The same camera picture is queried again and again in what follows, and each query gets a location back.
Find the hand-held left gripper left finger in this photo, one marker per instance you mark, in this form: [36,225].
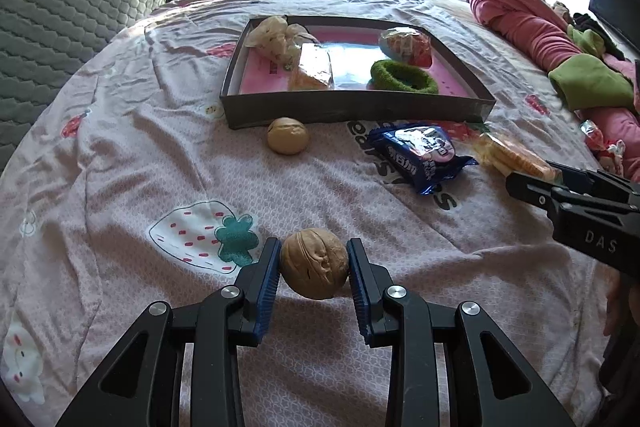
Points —
[267,292]

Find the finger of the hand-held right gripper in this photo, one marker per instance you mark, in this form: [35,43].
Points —
[600,184]
[535,192]

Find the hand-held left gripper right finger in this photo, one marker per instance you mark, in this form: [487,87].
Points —
[357,292]

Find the orange cracker packet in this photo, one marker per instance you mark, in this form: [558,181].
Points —
[510,157]
[311,67]

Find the walnut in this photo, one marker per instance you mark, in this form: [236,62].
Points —
[287,136]
[314,263]

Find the blue cookie packet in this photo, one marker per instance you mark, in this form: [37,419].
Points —
[420,154]

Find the green fuzzy scrunchie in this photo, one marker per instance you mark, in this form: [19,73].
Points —
[402,77]

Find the shallow grey box tray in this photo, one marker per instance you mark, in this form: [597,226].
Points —
[350,107]

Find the white red egg toy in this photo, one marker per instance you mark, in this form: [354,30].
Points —
[405,47]

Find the cream sheer scrunchie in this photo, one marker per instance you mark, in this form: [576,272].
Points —
[277,39]

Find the red white candy wrapper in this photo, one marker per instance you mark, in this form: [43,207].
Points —
[597,142]

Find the green cloth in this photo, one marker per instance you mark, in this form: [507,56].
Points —
[590,82]

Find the dark clothes heap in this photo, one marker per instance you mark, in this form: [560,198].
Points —
[590,24]

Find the pink quilt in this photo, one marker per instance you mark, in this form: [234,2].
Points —
[520,22]

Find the black television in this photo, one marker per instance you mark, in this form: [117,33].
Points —
[610,7]

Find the grey quilted headboard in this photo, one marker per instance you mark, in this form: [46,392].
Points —
[75,22]

